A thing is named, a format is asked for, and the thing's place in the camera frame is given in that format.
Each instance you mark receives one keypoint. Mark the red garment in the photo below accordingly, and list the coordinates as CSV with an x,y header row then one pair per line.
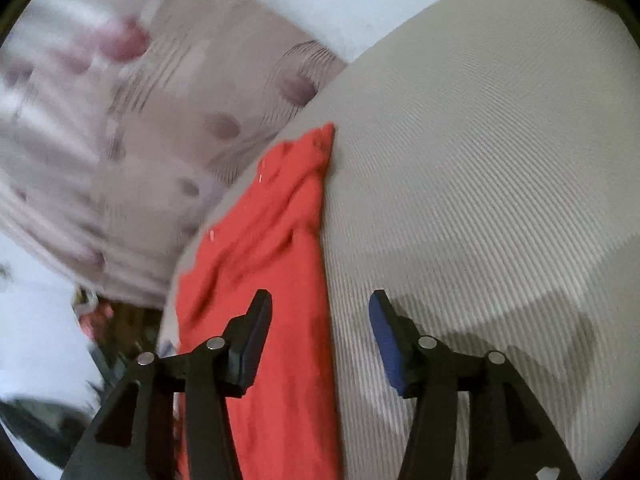
x,y
280,240

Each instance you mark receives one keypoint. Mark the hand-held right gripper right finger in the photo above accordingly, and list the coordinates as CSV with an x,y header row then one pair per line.
x,y
387,347

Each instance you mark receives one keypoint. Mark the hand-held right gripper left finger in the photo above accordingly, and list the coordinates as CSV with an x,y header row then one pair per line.
x,y
252,347

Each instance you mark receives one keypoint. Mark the beige leaf print curtain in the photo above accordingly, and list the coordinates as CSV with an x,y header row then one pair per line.
x,y
150,160

